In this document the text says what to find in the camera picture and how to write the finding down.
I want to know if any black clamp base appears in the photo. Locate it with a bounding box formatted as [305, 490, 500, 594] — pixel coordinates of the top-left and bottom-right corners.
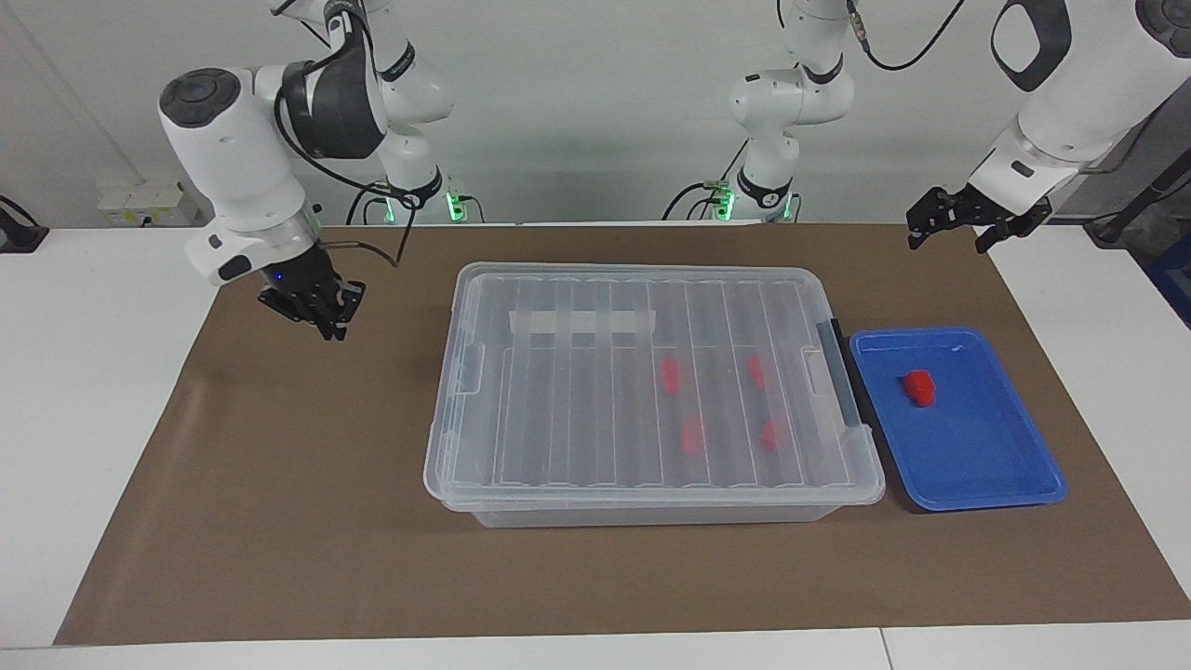
[0, 195, 50, 254]

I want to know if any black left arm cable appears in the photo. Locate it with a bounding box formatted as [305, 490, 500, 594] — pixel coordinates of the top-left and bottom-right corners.
[840, 0, 1191, 175]

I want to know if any brown table mat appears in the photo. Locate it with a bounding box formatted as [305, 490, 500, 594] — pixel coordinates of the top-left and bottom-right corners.
[54, 223, 1191, 646]

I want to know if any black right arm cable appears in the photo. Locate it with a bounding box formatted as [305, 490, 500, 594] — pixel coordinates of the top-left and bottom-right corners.
[273, 0, 417, 268]

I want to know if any clear plastic storage box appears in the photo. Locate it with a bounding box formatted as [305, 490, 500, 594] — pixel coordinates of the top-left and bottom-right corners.
[423, 263, 887, 529]

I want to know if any black base cable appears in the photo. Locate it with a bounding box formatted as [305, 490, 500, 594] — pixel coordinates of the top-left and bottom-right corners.
[662, 140, 751, 222]
[345, 181, 388, 225]

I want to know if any blue crate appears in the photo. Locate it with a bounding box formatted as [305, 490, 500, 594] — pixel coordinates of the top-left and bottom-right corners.
[1144, 233, 1191, 328]

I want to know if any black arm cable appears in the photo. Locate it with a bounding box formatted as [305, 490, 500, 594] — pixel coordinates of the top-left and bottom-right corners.
[840, 0, 1191, 175]
[273, 0, 417, 268]

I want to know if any blue plastic tray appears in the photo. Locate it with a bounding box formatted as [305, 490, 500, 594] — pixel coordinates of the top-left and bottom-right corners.
[849, 327, 1068, 513]

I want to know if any black stand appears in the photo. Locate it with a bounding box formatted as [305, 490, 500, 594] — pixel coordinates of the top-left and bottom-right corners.
[1084, 154, 1191, 248]

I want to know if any clear plastic box lid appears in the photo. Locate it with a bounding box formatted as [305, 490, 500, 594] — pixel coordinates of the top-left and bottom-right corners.
[423, 263, 887, 511]

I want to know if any white power strip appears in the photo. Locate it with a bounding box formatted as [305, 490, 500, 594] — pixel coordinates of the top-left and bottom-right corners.
[97, 181, 202, 227]

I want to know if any black box latch handle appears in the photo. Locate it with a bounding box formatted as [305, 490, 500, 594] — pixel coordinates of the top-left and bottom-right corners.
[817, 319, 873, 430]

